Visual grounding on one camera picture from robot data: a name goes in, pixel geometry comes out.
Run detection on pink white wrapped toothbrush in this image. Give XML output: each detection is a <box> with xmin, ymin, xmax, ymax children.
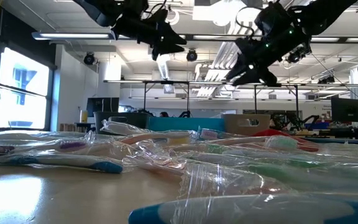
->
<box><xmin>197</xmin><ymin>127</ymin><xmax>229</xmax><ymax>141</ymax></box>

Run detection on wooden blocks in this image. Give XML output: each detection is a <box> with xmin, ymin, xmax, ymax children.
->
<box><xmin>59</xmin><ymin>123</ymin><xmax>88</xmax><ymax>133</ymax></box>

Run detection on purple white wrapped toothbrush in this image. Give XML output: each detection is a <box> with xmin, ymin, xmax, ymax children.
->
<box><xmin>11</xmin><ymin>130</ymin><xmax>133</xmax><ymax>158</ymax></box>

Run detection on teal plastic bin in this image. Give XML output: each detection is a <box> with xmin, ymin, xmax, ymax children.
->
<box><xmin>149</xmin><ymin>116</ymin><xmax>226</xmax><ymax>133</ymax></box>

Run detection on large bright window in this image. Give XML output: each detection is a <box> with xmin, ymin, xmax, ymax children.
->
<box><xmin>0</xmin><ymin>46</ymin><xmax>51</xmax><ymax>131</ymax></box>

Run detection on red cloth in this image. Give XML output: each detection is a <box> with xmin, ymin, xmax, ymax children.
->
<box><xmin>252</xmin><ymin>128</ymin><xmax>288</xmax><ymax>138</ymax></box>

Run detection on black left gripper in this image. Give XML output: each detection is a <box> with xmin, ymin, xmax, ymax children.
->
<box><xmin>112</xmin><ymin>9</ymin><xmax>188</xmax><ymax>62</ymax></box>

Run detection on blue white wrapped toothbrush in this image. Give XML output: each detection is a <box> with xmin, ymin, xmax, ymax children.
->
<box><xmin>0</xmin><ymin>152</ymin><xmax>124</xmax><ymax>174</ymax></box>
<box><xmin>128</xmin><ymin>192</ymin><xmax>358</xmax><ymax>224</ymax></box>

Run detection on pale plastic bin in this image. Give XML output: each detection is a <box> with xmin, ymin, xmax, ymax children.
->
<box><xmin>221</xmin><ymin>113</ymin><xmax>272</xmax><ymax>136</ymax></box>

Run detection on black metal rig frame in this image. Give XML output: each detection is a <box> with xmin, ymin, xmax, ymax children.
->
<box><xmin>253</xmin><ymin>82</ymin><xmax>300</xmax><ymax>119</ymax></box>
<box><xmin>143</xmin><ymin>80</ymin><xmax>191</xmax><ymax>118</ymax></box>

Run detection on dark grey plastic bin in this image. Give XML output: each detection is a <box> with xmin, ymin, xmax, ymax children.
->
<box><xmin>93</xmin><ymin>111</ymin><xmax>151</xmax><ymax>135</ymax></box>

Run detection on white coiled cable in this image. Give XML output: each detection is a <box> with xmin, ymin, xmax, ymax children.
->
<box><xmin>166</xmin><ymin>8</ymin><xmax>180</xmax><ymax>26</ymax></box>

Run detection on black desk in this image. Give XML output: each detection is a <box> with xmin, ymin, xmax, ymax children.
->
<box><xmin>320</xmin><ymin>126</ymin><xmax>358</xmax><ymax>140</ymax></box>

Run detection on orange toothbrush yellow bristles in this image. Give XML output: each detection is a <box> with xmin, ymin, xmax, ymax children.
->
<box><xmin>119</xmin><ymin>130</ymin><xmax>198</xmax><ymax>146</ymax></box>

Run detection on blue storage crates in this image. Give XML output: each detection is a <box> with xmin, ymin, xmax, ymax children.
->
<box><xmin>303</xmin><ymin>121</ymin><xmax>331</xmax><ymax>130</ymax></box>

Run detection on long ceiling light strip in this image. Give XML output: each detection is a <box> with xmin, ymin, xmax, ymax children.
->
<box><xmin>193</xmin><ymin>35</ymin><xmax>239</xmax><ymax>40</ymax></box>
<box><xmin>311</xmin><ymin>36</ymin><xmax>340</xmax><ymax>42</ymax></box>
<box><xmin>32</xmin><ymin>30</ymin><xmax>114</xmax><ymax>40</ymax></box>

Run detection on black computer monitor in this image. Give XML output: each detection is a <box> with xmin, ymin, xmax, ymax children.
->
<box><xmin>86</xmin><ymin>97</ymin><xmax>120</xmax><ymax>118</ymax></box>
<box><xmin>331</xmin><ymin>97</ymin><xmax>358</xmax><ymax>123</ymax></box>

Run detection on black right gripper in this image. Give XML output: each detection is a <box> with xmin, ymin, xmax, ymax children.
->
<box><xmin>225</xmin><ymin>2</ymin><xmax>312</xmax><ymax>88</ymax></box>

